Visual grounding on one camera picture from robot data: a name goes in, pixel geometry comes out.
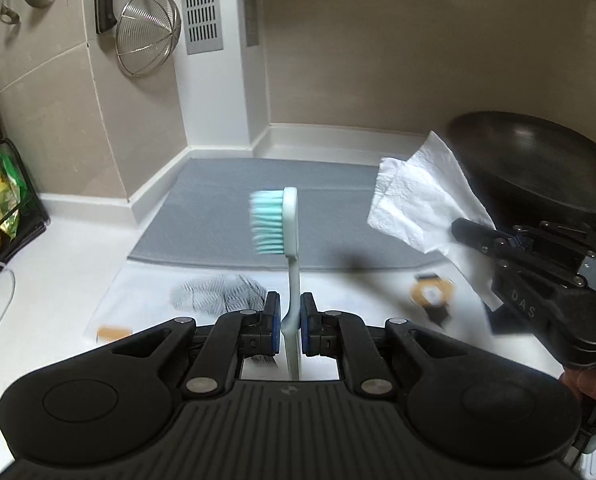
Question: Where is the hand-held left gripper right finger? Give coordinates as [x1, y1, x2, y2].
[300, 292, 471, 396]

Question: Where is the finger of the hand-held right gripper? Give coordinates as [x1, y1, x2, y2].
[510, 220, 596, 261]
[450, 216, 586, 288]

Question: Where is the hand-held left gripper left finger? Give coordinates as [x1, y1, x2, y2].
[110, 291, 281, 393]

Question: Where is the teal bristle toothbrush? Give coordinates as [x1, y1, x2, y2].
[248, 186, 303, 381]

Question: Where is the white tissue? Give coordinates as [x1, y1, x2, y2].
[367, 130, 504, 311]

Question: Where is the person's right hand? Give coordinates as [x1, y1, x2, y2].
[563, 367, 596, 403]

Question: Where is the black wok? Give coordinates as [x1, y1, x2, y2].
[445, 110, 596, 241]

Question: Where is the printed white cloth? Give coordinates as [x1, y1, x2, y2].
[85, 259, 566, 383]

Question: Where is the grey mat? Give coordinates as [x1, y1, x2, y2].
[126, 157, 449, 271]

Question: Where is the metal mesh strainer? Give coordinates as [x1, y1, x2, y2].
[115, 0, 183, 77]

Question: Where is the black wire rack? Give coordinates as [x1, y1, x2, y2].
[0, 62, 51, 266]

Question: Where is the narrow grey wall vent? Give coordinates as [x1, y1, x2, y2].
[244, 0, 259, 47]

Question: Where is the grey wall vent grille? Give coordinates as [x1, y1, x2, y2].
[180, 0, 225, 56]

